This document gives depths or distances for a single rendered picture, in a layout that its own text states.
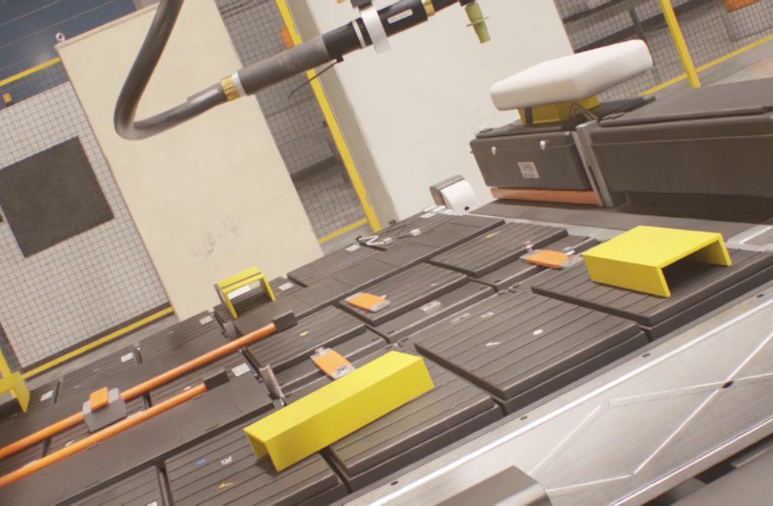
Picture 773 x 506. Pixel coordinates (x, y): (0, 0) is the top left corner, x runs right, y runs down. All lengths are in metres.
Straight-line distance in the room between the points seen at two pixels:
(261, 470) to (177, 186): 4.63
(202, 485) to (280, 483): 0.11
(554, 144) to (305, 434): 0.77
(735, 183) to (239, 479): 0.60
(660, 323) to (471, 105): 4.86
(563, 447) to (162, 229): 4.79
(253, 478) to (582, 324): 0.32
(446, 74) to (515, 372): 4.85
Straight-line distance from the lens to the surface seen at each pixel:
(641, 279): 1.05
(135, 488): 1.15
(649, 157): 1.38
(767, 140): 1.15
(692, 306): 1.02
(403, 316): 1.39
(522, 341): 1.06
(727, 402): 0.97
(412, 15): 1.87
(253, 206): 5.65
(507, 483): 0.75
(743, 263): 1.05
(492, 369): 1.01
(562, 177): 1.65
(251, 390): 1.28
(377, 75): 5.70
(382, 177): 5.69
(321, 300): 1.61
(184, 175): 5.61
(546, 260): 1.35
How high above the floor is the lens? 1.29
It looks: 9 degrees down
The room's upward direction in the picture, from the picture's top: 23 degrees counter-clockwise
